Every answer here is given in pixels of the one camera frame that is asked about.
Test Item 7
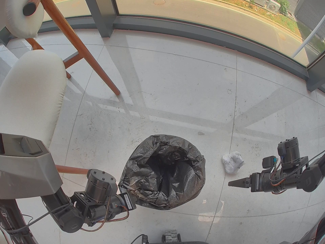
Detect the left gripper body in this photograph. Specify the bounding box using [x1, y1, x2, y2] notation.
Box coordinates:
[88, 192, 138, 226]

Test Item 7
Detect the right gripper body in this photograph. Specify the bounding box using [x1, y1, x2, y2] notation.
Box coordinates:
[250, 170, 299, 194]

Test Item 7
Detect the black plastic bag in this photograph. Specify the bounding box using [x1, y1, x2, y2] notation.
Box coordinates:
[118, 134, 206, 210]

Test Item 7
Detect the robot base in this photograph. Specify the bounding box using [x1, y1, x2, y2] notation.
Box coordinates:
[137, 229, 209, 244]

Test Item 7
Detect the crumpled white paper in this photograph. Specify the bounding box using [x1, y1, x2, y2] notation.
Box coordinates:
[222, 151, 246, 174]

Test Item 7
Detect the white cushioned wooden chair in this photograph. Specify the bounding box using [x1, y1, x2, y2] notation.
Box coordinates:
[0, 0, 121, 175]

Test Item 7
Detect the window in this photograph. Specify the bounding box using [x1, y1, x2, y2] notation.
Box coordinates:
[0, 0, 325, 93]

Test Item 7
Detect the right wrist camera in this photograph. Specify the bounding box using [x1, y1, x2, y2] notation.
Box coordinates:
[262, 156, 277, 170]

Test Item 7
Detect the black cable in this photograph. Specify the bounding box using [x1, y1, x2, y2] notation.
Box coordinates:
[130, 234, 149, 244]

